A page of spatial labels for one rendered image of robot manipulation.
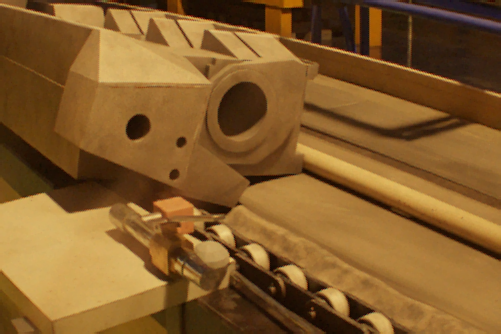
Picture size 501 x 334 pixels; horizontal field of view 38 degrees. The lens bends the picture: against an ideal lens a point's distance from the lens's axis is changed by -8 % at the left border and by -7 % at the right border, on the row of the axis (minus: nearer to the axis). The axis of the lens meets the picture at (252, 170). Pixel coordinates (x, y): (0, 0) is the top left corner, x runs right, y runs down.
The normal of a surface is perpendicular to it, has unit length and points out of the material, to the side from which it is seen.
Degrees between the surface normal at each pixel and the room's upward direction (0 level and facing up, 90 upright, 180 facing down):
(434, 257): 0
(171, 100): 90
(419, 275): 0
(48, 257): 0
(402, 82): 90
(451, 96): 90
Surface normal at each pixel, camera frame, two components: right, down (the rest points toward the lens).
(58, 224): 0.01, -0.94
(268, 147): 0.58, 0.28
